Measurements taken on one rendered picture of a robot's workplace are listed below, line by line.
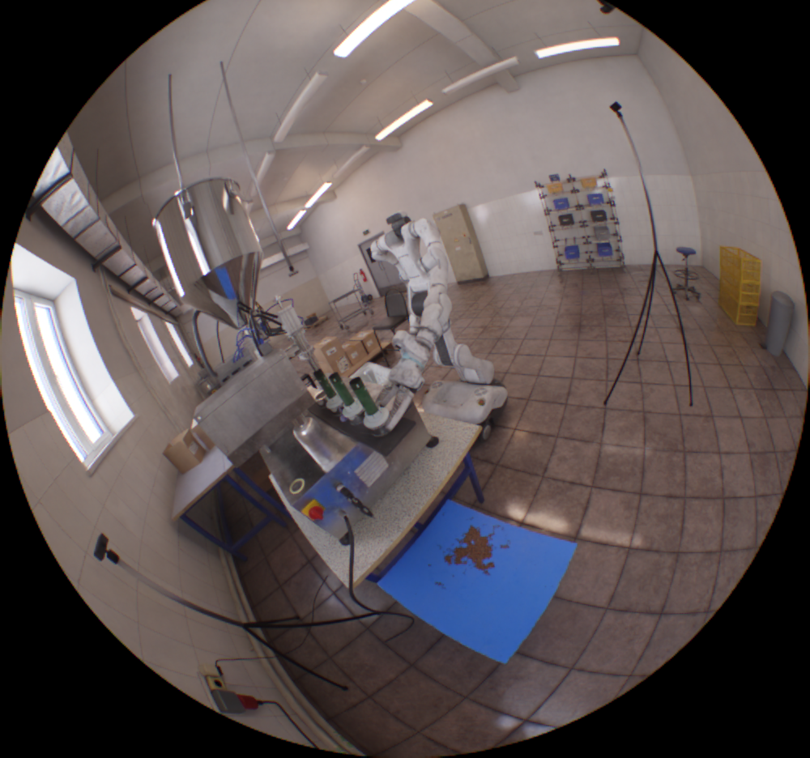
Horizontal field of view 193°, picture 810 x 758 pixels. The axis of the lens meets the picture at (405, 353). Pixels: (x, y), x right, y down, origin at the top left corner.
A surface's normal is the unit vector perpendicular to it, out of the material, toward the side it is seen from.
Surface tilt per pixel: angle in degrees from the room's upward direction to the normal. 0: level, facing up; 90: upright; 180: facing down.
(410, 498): 0
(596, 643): 0
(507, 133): 90
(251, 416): 90
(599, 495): 0
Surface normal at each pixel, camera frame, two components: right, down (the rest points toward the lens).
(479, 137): -0.61, 0.54
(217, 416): 0.70, 0.04
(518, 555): -0.36, -0.84
